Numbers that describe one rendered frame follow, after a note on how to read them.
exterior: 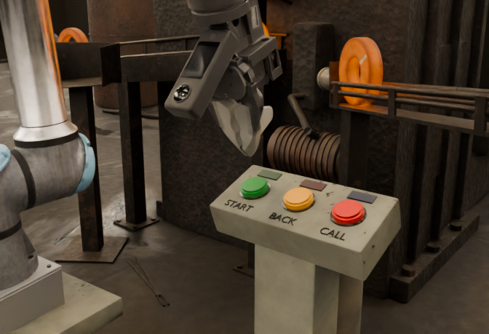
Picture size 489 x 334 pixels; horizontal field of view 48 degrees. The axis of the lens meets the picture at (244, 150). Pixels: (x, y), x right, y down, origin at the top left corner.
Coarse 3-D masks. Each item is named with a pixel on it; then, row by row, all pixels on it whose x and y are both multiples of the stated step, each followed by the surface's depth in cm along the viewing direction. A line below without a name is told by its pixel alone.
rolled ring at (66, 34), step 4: (68, 28) 220; (72, 28) 219; (76, 28) 221; (64, 32) 222; (68, 32) 221; (72, 32) 219; (76, 32) 218; (80, 32) 219; (60, 36) 225; (64, 36) 223; (68, 36) 223; (72, 36) 220; (76, 36) 218; (80, 36) 217; (84, 36) 219; (60, 40) 225; (64, 40) 225; (68, 40) 226; (76, 40) 219; (80, 40) 217; (84, 40) 218
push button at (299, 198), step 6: (288, 192) 75; (294, 192) 74; (300, 192) 74; (306, 192) 74; (288, 198) 73; (294, 198) 73; (300, 198) 73; (306, 198) 73; (312, 198) 73; (288, 204) 73; (294, 204) 72; (300, 204) 72; (306, 204) 72
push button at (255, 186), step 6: (246, 180) 79; (252, 180) 79; (258, 180) 78; (264, 180) 78; (240, 186) 79; (246, 186) 78; (252, 186) 78; (258, 186) 77; (264, 186) 77; (246, 192) 77; (252, 192) 77; (258, 192) 77; (264, 192) 77
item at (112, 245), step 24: (72, 48) 186; (96, 48) 186; (72, 72) 188; (96, 72) 188; (120, 72) 186; (72, 96) 177; (72, 120) 179; (96, 144) 187; (96, 168) 187; (96, 192) 188; (96, 216) 188; (72, 240) 201; (96, 240) 191; (120, 240) 201
